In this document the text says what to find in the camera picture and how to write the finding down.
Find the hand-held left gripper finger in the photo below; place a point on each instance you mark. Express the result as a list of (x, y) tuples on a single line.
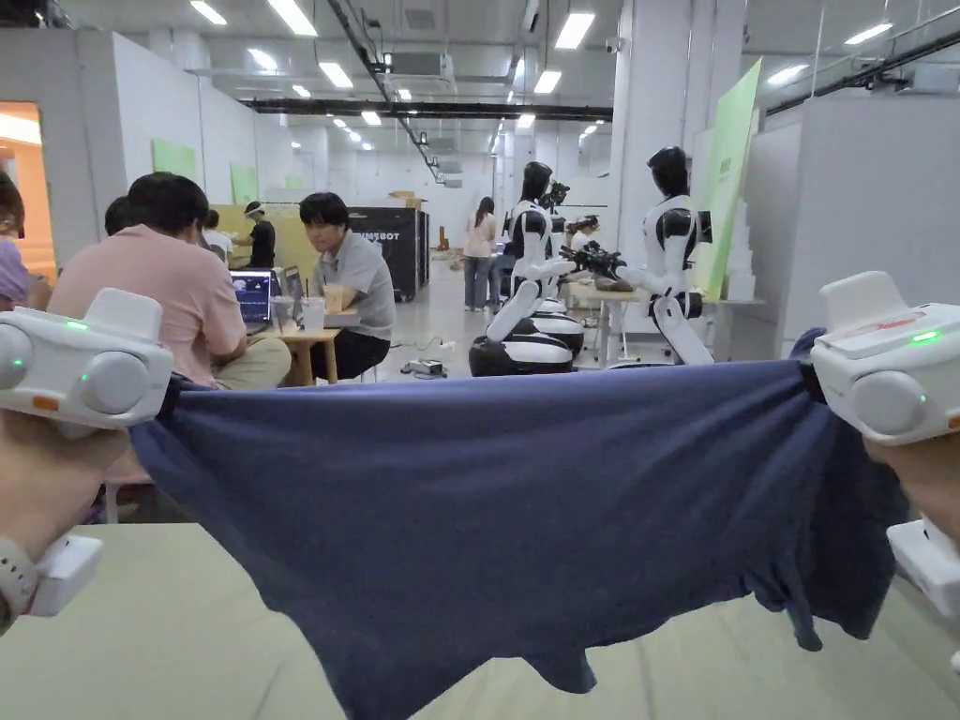
[(169, 399)]

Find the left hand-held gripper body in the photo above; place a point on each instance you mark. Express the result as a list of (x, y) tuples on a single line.
[(90, 375)]

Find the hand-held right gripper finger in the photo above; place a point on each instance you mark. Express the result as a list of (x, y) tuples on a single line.
[(810, 386)]

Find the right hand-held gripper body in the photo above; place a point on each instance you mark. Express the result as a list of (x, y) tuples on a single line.
[(885, 375)]

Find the dark blue shirt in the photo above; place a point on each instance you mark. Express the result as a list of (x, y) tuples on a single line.
[(480, 510)]

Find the person's left hand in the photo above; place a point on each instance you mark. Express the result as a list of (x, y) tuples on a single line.
[(45, 480)]

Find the person's right hand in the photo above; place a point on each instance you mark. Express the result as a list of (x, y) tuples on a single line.
[(930, 480)]

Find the black and white humanoid robot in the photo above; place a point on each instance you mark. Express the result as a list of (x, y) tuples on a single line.
[(671, 247), (525, 300)]

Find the pale green board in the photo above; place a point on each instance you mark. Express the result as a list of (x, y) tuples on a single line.
[(731, 165)]

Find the white power strip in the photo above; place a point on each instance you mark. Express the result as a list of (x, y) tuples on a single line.
[(424, 367)]

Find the bed with pale green sheet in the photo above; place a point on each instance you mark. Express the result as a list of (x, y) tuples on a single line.
[(150, 660)]

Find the large black crate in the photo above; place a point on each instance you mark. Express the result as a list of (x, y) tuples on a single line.
[(390, 247)]

